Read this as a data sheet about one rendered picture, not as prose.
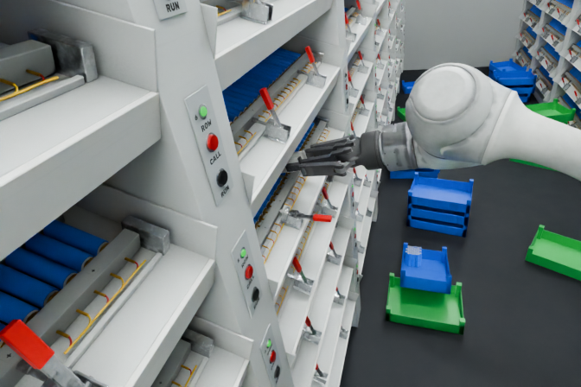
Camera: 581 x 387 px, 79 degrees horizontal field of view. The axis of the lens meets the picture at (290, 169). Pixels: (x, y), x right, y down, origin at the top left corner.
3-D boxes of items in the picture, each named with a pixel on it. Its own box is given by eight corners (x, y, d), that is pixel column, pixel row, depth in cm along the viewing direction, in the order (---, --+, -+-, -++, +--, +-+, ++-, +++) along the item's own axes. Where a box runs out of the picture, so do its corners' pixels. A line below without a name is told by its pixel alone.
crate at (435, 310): (459, 294, 158) (461, 282, 154) (462, 335, 142) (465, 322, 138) (389, 283, 168) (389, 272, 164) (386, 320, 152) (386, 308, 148)
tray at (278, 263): (341, 143, 106) (349, 116, 101) (269, 317, 58) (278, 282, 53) (278, 123, 109) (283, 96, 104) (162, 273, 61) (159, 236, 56)
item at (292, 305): (344, 195, 116) (356, 161, 108) (285, 379, 68) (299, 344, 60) (286, 175, 119) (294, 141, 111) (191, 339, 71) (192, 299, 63)
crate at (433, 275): (402, 256, 181) (403, 242, 179) (445, 262, 174) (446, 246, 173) (399, 287, 153) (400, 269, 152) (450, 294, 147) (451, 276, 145)
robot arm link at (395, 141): (409, 134, 60) (374, 139, 63) (418, 178, 64) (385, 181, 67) (411, 112, 67) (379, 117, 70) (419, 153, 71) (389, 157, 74)
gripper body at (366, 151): (382, 122, 70) (337, 130, 74) (377, 142, 63) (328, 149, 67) (389, 155, 73) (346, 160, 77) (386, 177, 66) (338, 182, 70)
